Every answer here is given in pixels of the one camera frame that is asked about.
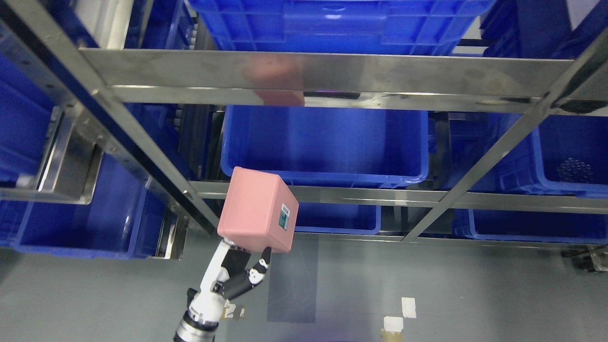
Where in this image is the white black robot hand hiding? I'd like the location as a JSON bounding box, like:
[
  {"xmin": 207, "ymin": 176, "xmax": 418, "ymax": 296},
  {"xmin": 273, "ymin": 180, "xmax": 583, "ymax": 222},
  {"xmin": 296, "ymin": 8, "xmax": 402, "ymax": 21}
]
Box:
[{"xmin": 199, "ymin": 239, "xmax": 272, "ymax": 300}]

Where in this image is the pink plastic storage box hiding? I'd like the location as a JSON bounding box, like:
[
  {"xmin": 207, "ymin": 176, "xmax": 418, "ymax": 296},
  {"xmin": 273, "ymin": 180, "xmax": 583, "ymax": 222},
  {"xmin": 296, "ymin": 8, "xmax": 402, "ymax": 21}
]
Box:
[{"xmin": 217, "ymin": 167, "xmax": 300, "ymax": 254}]

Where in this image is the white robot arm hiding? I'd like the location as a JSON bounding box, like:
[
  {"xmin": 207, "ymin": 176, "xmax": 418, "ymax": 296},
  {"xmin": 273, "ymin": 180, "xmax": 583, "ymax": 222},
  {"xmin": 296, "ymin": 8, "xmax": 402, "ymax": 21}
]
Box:
[{"xmin": 173, "ymin": 239, "xmax": 272, "ymax": 342}]

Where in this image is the blue middle shelf bin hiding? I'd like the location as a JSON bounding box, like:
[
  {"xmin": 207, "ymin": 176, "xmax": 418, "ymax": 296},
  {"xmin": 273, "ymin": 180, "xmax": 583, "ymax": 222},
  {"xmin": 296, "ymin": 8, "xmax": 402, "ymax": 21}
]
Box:
[{"xmin": 220, "ymin": 105, "xmax": 429, "ymax": 189}]

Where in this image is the blue shelf bin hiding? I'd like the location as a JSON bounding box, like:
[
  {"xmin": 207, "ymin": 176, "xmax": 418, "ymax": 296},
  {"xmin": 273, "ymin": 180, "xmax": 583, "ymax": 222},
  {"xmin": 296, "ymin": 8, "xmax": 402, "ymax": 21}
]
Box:
[
  {"xmin": 10, "ymin": 155, "xmax": 165, "ymax": 259},
  {"xmin": 220, "ymin": 105, "xmax": 429, "ymax": 189},
  {"xmin": 471, "ymin": 115, "xmax": 608, "ymax": 199}
]

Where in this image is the blue left shelf bin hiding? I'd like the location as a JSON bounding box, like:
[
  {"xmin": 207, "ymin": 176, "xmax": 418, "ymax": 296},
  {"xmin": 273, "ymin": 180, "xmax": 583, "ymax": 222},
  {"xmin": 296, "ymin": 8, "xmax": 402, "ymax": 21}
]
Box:
[{"xmin": 10, "ymin": 155, "xmax": 165, "ymax": 259}]

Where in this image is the blue top shelf crate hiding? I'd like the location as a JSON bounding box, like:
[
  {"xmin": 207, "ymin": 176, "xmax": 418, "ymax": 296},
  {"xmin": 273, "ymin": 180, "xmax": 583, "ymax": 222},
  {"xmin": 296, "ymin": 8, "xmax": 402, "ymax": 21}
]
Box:
[{"xmin": 190, "ymin": 0, "xmax": 494, "ymax": 56}]

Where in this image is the blue right shelf bin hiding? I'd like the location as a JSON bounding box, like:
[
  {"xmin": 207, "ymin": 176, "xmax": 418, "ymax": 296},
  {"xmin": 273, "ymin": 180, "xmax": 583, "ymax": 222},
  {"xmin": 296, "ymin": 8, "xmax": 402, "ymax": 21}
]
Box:
[{"xmin": 471, "ymin": 115, "xmax": 608, "ymax": 199}]

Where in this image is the stainless steel shelf rack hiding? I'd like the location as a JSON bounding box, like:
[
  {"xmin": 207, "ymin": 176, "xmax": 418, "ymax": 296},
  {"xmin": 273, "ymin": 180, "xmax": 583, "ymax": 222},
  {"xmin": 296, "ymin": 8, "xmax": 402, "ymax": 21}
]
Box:
[{"xmin": 1, "ymin": 0, "xmax": 607, "ymax": 243}]

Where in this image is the blue lower middle bin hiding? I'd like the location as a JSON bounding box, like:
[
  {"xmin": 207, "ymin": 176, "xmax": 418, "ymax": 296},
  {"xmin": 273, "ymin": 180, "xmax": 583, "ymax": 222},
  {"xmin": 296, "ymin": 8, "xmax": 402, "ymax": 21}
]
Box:
[{"xmin": 295, "ymin": 203, "xmax": 381, "ymax": 235}]

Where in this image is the blue far left bin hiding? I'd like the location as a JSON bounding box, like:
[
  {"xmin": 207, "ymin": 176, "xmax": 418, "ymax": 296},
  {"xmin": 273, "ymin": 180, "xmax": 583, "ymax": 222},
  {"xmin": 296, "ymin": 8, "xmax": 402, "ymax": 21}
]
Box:
[{"xmin": 0, "ymin": 56, "xmax": 54, "ymax": 188}]

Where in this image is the blue lower right bin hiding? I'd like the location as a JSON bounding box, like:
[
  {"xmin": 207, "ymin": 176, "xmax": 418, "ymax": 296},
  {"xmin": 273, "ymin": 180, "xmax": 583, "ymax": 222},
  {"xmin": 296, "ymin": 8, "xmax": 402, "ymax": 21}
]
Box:
[{"xmin": 452, "ymin": 209, "xmax": 607, "ymax": 245}]

